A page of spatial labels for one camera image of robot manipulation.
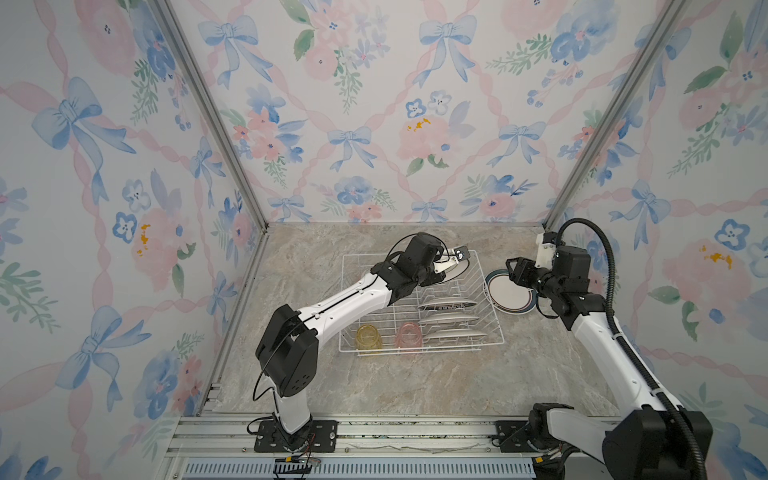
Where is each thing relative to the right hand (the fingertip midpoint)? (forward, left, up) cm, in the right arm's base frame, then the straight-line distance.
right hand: (515, 261), depth 81 cm
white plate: (-2, +16, -21) cm, 26 cm away
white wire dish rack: (+4, +9, -18) cm, 21 cm away
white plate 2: (-14, +18, -6) cm, 24 cm away
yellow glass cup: (-15, +40, -16) cm, 46 cm away
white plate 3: (-16, +16, -10) cm, 25 cm away
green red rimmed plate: (+3, +14, -9) cm, 17 cm away
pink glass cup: (-16, +29, -13) cm, 35 cm away
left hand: (+2, +21, +2) cm, 21 cm away
